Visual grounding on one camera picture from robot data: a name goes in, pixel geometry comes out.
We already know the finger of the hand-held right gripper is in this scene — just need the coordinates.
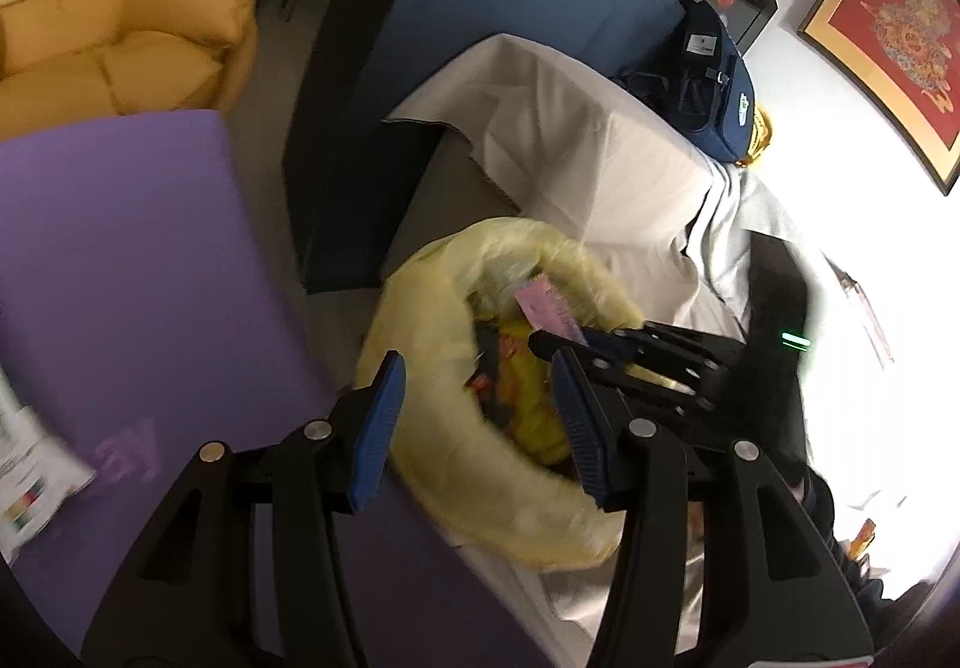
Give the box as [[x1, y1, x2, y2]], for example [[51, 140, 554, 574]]
[[529, 330, 732, 418], [581, 321, 745, 373]]

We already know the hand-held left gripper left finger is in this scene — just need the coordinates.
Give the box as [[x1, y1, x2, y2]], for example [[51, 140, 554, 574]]
[[81, 351, 407, 668]]

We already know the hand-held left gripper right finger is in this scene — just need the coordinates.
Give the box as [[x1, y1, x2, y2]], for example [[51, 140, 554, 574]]
[[551, 347, 875, 668]]

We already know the bin with yellow bag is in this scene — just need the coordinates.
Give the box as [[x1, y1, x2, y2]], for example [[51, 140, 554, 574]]
[[352, 218, 650, 571]]

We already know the yellow packet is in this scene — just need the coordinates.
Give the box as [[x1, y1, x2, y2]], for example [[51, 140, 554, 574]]
[[495, 315, 575, 463]]

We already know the pink packet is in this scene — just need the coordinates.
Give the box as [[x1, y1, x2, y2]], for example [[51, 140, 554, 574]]
[[516, 274, 590, 346]]

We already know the white cloth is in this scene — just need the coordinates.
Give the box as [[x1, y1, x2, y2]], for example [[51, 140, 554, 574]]
[[384, 34, 841, 639]]

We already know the yellow object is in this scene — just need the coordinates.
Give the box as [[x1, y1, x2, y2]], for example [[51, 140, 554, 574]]
[[739, 105, 775, 168]]

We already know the navy bag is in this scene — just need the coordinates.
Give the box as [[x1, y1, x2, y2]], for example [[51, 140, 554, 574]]
[[611, 0, 757, 163]]

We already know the purple table cover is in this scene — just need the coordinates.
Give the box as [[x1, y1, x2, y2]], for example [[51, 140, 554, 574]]
[[0, 110, 556, 668]]

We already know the white printed packet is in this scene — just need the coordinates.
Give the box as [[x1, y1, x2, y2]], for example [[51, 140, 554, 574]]
[[0, 368, 98, 553]]

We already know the framed red picture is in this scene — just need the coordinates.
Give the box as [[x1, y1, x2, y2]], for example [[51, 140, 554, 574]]
[[797, 0, 960, 196]]

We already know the yellow sofa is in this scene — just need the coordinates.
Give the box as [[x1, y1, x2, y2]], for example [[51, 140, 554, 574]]
[[0, 0, 260, 140]]

